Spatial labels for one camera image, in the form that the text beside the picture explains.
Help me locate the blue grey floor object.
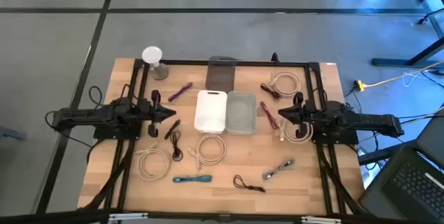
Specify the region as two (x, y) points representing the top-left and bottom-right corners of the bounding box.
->
(0, 125), (28, 142)

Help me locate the yellow power plug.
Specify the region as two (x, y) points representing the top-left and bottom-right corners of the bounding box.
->
(352, 79), (369, 93)

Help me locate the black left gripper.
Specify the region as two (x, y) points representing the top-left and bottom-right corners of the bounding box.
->
(139, 89), (177, 138)

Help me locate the black stand foot bar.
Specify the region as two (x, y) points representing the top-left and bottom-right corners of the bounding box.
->
(358, 139), (419, 166)

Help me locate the silver metal bracket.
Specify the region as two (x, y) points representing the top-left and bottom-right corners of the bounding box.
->
(108, 212), (149, 223)
(300, 215), (343, 224)

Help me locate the beige cable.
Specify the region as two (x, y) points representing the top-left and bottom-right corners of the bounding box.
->
(269, 70), (302, 98)
(278, 117), (314, 145)
(135, 141), (172, 182)
(187, 132), (228, 170)

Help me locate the dark smoked plastic bin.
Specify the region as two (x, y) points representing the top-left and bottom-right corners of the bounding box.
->
(205, 55), (237, 92)

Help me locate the black desk foot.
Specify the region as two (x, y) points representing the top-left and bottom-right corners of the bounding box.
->
(371, 35), (444, 69)

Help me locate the black cable with red ends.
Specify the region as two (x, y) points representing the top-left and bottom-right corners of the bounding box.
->
(232, 174), (266, 193)

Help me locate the black floor cable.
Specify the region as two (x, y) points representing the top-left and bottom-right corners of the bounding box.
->
(397, 104), (444, 128)

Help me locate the yellow extension cable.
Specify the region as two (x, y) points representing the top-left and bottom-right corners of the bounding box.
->
(366, 59), (444, 89)

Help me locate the black aluminium table frame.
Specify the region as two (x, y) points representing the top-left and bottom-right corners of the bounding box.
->
(78, 57), (370, 218)

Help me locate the purple braided usb cable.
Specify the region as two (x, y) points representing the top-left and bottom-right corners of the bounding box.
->
(167, 82), (194, 103)

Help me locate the white floor cable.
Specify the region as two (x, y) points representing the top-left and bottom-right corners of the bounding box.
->
(401, 70), (429, 88)

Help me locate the white plastic bin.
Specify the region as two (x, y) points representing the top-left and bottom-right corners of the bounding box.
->
(193, 89), (228, 135)

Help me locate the teal braided cable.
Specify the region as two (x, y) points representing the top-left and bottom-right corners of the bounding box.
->
(172, 174), (213, 184)

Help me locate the grey plastic bin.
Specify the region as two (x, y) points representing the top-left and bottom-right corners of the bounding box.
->
(225, 91), (257, 135)

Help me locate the dark grey laptop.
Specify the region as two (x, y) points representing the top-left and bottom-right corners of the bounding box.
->
(358, 107), (444, 224)

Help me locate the thin black looped cable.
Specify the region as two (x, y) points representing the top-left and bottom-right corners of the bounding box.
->
(169, 130), (184, 163)

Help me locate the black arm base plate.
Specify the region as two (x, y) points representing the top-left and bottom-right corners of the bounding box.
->
(314, 126), (360, 146)
(92, 119), (144, 141)

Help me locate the black crossbar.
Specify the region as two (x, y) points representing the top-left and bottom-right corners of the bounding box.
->
(0, 208), (444, 224)

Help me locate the red braided usb cable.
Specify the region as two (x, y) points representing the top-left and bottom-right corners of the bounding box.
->
(259, 101), (280, 131)

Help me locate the grey braided cable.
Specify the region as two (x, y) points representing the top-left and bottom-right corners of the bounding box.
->
(262, 157), (296, 181)

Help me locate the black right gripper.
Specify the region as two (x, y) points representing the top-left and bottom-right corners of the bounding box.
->
(277, 91), (322, 139)

